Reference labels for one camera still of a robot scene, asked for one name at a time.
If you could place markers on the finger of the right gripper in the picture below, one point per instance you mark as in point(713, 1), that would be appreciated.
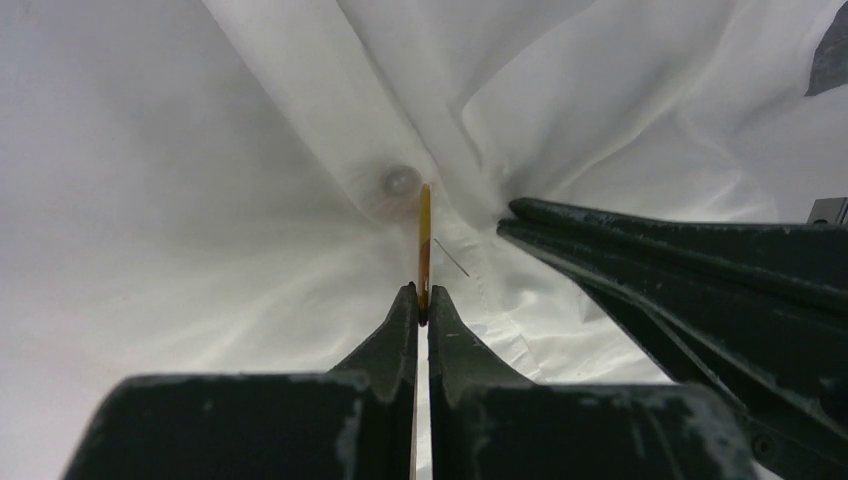
point(803, 253)
point(774, 350)

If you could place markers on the white button shirt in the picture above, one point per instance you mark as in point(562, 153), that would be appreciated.
point(232, 186)

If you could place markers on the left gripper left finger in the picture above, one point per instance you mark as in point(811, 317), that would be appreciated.
point(386, 425)

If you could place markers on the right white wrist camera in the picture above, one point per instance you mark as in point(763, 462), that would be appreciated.
point(831, 211)

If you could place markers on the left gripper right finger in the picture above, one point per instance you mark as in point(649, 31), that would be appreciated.
point(462, 370)

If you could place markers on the yellow round brooch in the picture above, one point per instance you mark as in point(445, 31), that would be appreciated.
point(425, 241)

